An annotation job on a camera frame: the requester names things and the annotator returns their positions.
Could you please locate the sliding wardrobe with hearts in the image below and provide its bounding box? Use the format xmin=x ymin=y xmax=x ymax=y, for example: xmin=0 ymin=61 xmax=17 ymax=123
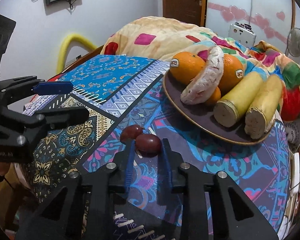
xmin=205 ymin=0 xmax=295 ymax=51

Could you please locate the white case with bottles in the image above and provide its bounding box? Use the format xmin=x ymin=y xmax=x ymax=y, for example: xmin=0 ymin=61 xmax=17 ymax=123
xmin=228 ymin=22 xmax=256 ymax=48

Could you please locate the patterned blue tablecloth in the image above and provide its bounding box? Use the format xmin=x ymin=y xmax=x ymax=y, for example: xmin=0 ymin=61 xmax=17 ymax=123
xmin=22 ymin=56 xmax=289 ymax=235

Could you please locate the dark purple plate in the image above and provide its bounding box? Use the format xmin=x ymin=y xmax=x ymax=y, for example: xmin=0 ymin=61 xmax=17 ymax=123
xmin=162 ymin=70 xmax=270 ymax=146

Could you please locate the dark red grape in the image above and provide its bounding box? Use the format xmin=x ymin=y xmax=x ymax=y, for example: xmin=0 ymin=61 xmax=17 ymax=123
xmin=120 ymin=125 xmax=143 ymax=144
xmin=135 ymin=134 xmax=162 ymax=154

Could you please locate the yellow foam tube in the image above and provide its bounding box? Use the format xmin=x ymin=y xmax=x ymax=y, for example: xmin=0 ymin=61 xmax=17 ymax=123
xmin=56 ymin=33 xmax=97 ymax=74

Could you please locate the brown wooden door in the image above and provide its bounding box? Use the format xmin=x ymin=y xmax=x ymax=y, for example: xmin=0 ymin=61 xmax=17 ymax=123
xmin=162 ymin=0 xmax=207 ymax=27

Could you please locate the large orange with sticker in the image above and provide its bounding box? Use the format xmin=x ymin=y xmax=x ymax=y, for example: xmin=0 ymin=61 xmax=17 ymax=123
xmin=170 ymin=51 xmax=205 ymax=85

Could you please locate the white power strip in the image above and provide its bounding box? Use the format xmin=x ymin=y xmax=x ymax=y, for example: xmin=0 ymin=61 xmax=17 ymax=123
xmin=290 ymin=153 xmax=300 ymax=195

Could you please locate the colourful patchwork blanket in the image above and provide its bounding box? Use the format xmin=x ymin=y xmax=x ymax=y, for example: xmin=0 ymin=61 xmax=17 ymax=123
xmin=99 ymin=16 xmax=300 ymax=123

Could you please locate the standing electric fan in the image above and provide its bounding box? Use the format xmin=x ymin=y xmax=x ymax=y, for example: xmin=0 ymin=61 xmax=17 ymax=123
xmin=285 ymin=28 xmax=300 ymax=57

